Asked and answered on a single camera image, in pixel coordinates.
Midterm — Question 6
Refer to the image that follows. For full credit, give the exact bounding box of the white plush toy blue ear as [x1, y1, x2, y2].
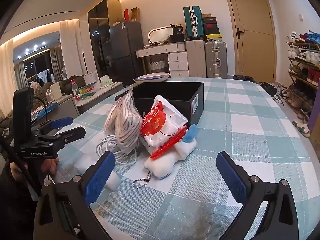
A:
[144, 125, 197, 179]

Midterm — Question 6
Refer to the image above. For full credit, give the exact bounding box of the tall dark glass cabinet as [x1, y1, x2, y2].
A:
[88, 0, 123, 80]

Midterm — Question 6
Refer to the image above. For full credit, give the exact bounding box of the wooden shoe rack with shoes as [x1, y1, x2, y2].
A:
[286, 31, 319, 126]

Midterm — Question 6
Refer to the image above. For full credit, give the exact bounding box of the red white balloon glue bag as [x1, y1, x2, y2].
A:
[140, 95, 188, 160]

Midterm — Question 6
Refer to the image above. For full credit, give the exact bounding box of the grey coffee table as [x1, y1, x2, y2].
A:
[32, 81, 124, 128]

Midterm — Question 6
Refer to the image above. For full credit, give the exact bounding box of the black cardboard box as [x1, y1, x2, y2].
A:
[114, 81, 205, 126]

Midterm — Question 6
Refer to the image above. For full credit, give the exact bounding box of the beige suitcase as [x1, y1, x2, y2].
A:
[185, 40, 207, 77]

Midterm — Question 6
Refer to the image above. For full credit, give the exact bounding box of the bag of striped rope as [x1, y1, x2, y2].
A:
[104, 88, 142, 153]

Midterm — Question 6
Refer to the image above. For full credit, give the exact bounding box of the teal suitcase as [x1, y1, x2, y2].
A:
[183, 5, 205, 40]

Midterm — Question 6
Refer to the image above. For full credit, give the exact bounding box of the person's left hand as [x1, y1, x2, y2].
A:
[10, 158, 59, 181]

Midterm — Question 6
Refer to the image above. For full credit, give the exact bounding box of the tan wooden door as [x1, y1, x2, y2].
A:
[227, 0, 277, 82]

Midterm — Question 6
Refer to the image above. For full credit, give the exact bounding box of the white drawer desk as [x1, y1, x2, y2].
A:
[136, 42, 189, 77]

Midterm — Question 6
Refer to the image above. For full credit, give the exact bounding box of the white electric kettle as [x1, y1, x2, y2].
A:
[83, 71, 100, 85]

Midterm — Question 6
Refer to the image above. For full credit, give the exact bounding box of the white oval plate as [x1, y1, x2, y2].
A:
[134, 72, 170, 84]

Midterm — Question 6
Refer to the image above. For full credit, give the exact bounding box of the white cable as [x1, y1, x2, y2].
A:
[95, 134, 139, 166]

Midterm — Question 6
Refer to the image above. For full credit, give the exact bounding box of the white cotton pad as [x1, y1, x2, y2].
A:
[74, 154, 121, 192]

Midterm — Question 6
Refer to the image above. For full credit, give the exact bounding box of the green camo slipper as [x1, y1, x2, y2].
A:
[292, 120, 311, 138]

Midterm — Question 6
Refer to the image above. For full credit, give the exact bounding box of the stack of shoe boxes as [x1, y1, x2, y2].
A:
[202, 14, 222, 41]

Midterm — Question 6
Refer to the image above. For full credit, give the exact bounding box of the plastic water bottle red label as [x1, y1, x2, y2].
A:
[71, 79, 81, 101]

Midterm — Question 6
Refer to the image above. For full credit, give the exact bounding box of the black trash bag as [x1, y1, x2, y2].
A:
[233, 75, 254, 82]

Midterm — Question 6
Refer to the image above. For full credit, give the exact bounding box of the black refrigerator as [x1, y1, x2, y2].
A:
[109, 21, 144, 86]

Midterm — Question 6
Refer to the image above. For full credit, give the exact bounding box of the woven laundry basket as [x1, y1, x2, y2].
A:
[148, 59, 168, 73]

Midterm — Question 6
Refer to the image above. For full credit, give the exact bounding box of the silver suitcase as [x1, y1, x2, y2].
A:
[205, 41, 228, 79]

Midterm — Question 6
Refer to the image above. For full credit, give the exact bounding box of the oval mirror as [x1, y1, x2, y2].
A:
[148, 26, 173, 44]

